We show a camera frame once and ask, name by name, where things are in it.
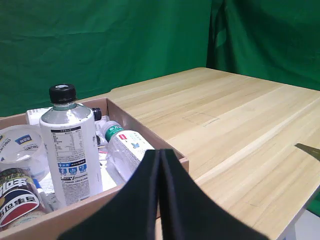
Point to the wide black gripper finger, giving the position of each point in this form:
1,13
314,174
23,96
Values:
135,205
185,212

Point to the white bottle with black cap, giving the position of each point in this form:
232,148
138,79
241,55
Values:
35,115
72,150

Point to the brown cardboard box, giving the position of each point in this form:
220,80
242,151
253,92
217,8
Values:
82,215

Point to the clear water bottle green cap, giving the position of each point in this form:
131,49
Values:
125,150

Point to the clear plastic bag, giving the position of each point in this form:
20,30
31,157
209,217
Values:
101,126

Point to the printed white leaflet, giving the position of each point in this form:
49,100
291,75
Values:
48,185

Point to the white marker with blue cap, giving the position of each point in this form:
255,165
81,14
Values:
42,197

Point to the white table leg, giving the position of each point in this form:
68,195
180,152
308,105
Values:
287,233

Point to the clear adhesive tape roll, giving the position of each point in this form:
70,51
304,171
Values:
7,147

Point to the large green backdrop cloth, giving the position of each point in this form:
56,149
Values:
100,50

